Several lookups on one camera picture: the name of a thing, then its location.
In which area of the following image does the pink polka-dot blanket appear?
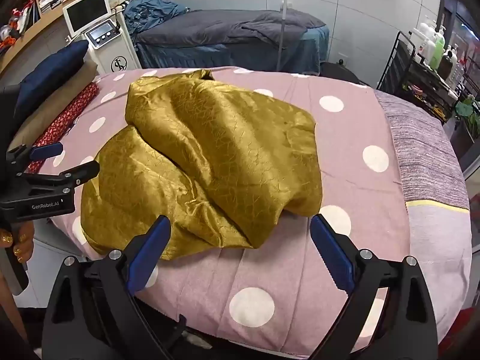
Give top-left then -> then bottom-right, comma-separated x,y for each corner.
7,66 -> 474,354

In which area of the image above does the golden coat with black fur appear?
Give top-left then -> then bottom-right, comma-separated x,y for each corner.
80,68 -> 324,261

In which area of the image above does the clear plastic bottle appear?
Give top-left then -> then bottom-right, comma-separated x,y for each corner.
448,59 -> 470,88

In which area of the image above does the black stool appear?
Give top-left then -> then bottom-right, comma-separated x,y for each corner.
320,59 -> 371,85

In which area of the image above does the white beauty machine with screen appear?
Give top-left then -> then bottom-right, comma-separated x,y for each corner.
62,0 -> 142,76

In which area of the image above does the wooden wall shelf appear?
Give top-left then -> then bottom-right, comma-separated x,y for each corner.
0,0 -> 125,76

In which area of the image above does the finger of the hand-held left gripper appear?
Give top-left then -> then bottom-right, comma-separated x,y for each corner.
11,160 -> 101,196
5,142 -> 63,175

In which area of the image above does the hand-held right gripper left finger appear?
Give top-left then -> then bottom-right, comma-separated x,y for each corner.
41,215 -> 188,360

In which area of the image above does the crumpled blue duvet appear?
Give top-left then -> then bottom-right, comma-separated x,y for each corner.
123,0 -> 190,35

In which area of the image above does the person's left hand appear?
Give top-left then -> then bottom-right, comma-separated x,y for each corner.
0,220 -> 37,264

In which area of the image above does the red patterned cloth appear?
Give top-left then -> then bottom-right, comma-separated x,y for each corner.
26,82 -> 100,175

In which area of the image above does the white pump bottle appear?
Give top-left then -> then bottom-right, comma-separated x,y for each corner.
417,15 -> 438,64

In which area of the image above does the navy pillow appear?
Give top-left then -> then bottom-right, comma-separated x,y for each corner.
15,39 -> 90,110

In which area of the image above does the tan cushion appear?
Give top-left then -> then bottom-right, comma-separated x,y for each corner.
9,60 -> 99,151

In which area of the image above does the white floor lamp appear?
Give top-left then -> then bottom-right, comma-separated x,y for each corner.
277,0 -> 345,72

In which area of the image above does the dark pump bottle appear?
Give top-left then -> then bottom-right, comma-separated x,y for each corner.
437,46 -> 458,80

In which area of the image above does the green pump bottle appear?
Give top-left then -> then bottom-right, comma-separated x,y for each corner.
429,25 -> 448,70

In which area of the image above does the person's left forearm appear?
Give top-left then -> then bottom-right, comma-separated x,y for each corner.
0,275 -> 29,346

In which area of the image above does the black wire trolley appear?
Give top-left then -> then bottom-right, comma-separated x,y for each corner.
376,31 -> 470,125

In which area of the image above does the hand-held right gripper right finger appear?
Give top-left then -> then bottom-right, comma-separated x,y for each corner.
309,214 -> 439,360

